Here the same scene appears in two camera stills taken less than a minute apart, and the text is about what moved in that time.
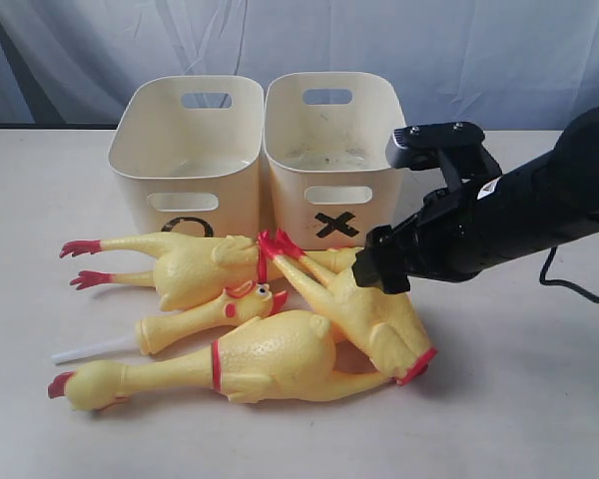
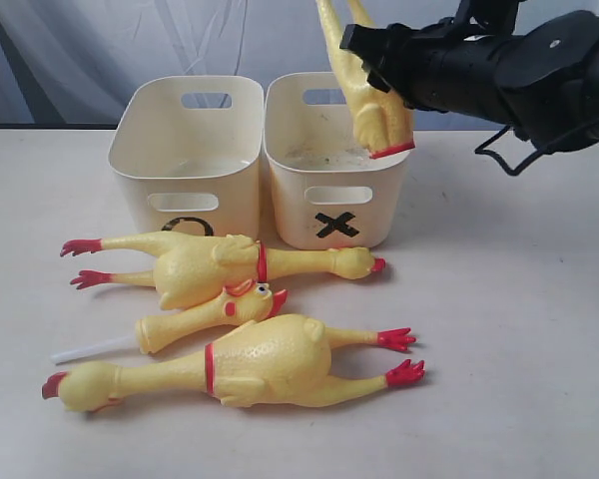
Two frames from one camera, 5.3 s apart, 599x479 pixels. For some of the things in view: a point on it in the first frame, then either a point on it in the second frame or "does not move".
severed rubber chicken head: [242, 302] does not move
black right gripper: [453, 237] -> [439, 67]
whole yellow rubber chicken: [193, 271] does not move
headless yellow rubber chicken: [385, 325] -> [383, 124]
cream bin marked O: [187, 152] does not move
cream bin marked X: [326, 178] does not move
